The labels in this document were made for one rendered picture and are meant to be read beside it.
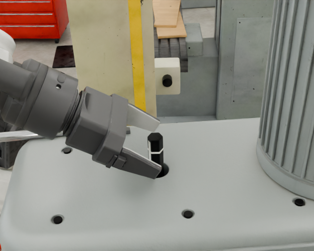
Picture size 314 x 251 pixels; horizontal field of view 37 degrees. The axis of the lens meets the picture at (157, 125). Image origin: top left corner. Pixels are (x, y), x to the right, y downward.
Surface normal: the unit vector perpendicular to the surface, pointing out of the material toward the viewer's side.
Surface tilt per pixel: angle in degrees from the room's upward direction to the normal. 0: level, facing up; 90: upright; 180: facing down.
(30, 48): 0
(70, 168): 0
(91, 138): 90
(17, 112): 91
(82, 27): 90
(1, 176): 28
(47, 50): 0
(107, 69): 90
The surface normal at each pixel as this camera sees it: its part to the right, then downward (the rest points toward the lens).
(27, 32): -0.07, 0.58
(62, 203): -0.03, -0.82
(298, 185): -0.61, 0.47
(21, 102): 0.17, 0.30
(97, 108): 0.48, -0.72
